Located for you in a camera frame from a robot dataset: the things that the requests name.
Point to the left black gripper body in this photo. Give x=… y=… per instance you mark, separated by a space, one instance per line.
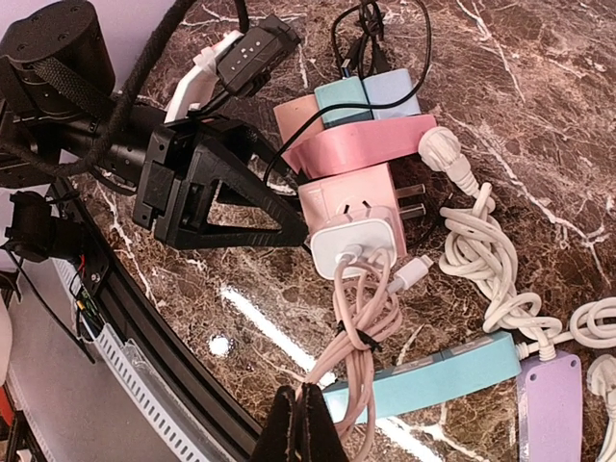
x=185 y=162

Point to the purple power strip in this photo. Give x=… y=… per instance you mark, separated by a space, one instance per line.
x=550 y=409

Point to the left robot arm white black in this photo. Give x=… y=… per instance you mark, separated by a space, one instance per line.
x=61 y=116

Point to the pink cube socket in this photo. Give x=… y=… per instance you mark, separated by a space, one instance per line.
x=324 y=200

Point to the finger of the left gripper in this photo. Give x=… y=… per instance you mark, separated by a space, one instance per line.
x=265 y=151
x=222 y=203

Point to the teal power strip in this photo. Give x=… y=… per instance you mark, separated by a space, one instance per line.
x=446 y=375

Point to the light blue adapter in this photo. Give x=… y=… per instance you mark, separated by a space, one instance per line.
x=388 y=87

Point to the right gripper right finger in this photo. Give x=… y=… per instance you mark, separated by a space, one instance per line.
x=319 y=440

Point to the small teal adapter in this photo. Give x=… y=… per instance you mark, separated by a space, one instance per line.
x=345 y=92

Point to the pink power strip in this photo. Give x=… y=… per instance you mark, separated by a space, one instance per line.
x=319 y=151

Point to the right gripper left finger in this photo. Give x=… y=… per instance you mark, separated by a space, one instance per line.
x=277 y=441

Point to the white charger with cable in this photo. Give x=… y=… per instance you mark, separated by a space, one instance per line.
x=357 y=252

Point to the small circuit board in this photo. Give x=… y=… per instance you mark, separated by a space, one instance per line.
x=89 y=320

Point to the white slotted cable duct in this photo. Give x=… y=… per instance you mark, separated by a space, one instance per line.
x=166 y=431

